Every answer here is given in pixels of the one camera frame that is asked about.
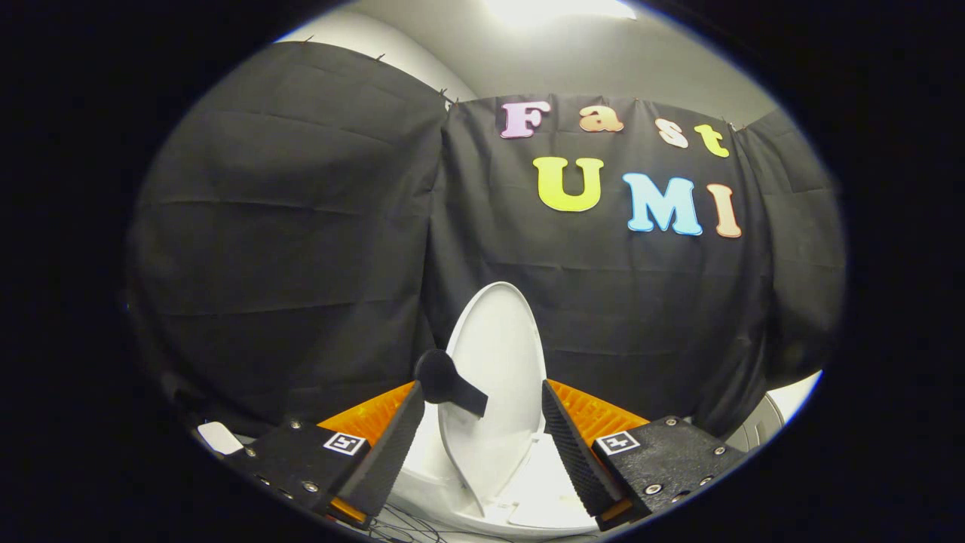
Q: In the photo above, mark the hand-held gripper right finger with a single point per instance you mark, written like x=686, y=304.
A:
x=573, y=452

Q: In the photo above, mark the black backdrop cloth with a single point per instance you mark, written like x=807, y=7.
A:
x=301, y=241

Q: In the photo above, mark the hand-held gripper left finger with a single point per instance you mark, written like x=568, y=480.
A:
x=388, y=452

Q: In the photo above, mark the white flat object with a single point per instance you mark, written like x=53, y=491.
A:
x=220, y=437

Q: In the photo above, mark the white drawer cabinet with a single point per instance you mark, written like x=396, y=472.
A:
x=784, y=407

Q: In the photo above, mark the white toilet lid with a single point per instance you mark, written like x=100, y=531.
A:
x=501, y=354

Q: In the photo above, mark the white toilet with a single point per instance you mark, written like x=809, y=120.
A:
x=543, y=490

